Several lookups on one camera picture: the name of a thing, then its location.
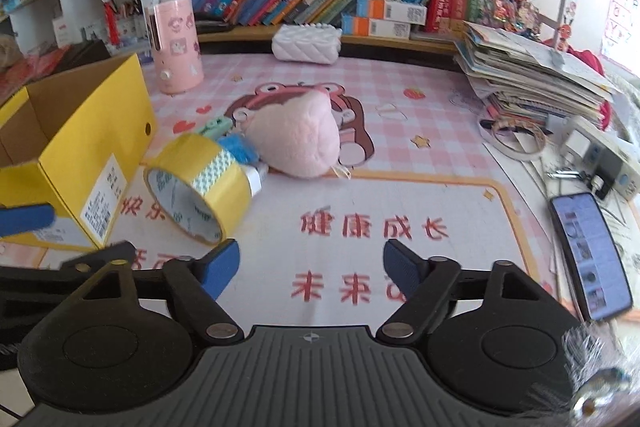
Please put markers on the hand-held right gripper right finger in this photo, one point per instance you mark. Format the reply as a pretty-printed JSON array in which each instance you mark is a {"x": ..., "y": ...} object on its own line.
[{"x": 400, "y": 271}]

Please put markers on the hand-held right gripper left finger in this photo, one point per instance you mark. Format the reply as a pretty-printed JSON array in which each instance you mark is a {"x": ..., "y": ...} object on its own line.
[{"x": 224, "y": 268}]

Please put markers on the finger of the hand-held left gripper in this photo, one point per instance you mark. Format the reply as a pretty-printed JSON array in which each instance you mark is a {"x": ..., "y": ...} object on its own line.
[
  {"x": 107, "y": 254},
  {"x": 27, "y": 219}
]

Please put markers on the yellow tape roll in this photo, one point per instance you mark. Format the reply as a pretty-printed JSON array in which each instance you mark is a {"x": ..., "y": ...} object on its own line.
[{"x": 220, "y": 187}]

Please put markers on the yellow cardboard box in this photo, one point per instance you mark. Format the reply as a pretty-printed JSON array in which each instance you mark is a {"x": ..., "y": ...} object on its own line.
[{"x": 100, "y": 122}]

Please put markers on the small mint green gadget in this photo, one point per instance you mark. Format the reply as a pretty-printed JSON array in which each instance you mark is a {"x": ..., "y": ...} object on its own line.
[{"x": 215, "y": 128}]

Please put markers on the pink plush toy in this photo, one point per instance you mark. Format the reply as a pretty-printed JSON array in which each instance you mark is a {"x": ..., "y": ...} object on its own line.
[{"x": 295, "y": 132}]

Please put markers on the pink cartoon desk mat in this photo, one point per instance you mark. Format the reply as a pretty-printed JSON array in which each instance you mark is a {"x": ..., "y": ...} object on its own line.
[{"x": 425, "y": 187}]

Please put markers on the small white gadget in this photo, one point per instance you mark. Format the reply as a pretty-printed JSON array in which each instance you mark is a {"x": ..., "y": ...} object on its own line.
[{"x": 256, "y": 181}]

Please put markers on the red booklets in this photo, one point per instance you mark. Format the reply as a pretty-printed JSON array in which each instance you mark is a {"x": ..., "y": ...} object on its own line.
[{"x": 30, "y": 72}]

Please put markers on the white tape roll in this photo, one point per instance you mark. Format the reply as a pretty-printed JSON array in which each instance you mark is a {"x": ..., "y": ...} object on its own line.
[{"x": 500, "y": 142}]

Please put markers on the brown plush toy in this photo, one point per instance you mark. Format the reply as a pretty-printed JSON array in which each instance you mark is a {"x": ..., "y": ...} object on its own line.
[{"x": 10, "y": 52}]

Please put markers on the black pouch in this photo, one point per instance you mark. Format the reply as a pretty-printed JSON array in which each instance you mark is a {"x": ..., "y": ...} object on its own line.
[{"x": 87, "y": 52}]

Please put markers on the black smartphone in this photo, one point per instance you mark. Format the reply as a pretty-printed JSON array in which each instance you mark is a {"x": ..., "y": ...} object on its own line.
[{"x": 590, "y": 252}]

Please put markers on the crinkled clear plastic wrap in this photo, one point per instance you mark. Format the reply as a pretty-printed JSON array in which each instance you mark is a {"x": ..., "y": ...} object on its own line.
[{"x": 590, "y": 357}]

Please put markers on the pink cylindrical humidifier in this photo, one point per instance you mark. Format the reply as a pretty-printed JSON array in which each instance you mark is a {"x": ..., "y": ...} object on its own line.
[{"x": 175, "y": 47}]

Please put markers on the white power strip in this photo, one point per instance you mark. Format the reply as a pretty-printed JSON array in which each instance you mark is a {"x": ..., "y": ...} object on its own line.
[{"x": 600, "y": 157}]

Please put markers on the stack of magazines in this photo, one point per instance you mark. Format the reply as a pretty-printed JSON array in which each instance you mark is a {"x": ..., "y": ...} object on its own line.
[{"x": 530, "y": 72}]

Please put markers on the white quilted pouch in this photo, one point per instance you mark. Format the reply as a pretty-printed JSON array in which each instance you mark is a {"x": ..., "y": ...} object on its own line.
[{"x": 307, "y": 44}]

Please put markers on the black folded item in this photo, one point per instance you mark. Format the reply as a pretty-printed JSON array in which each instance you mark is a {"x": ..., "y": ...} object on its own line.
[{"x": 212, "y": 27}]

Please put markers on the orange and white box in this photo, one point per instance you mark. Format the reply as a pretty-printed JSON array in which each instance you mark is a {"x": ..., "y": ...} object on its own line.
[
  {"x": 380, "y": 28},
  {"x": 395, "y": 10}
]

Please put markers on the red upright book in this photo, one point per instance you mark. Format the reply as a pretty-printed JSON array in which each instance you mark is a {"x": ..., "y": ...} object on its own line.
[{"x": 445, "y": 7}]

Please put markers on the colourful picture book set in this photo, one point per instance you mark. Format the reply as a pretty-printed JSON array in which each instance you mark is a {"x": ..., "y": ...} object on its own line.
[{"x": 495, "y": 9}]

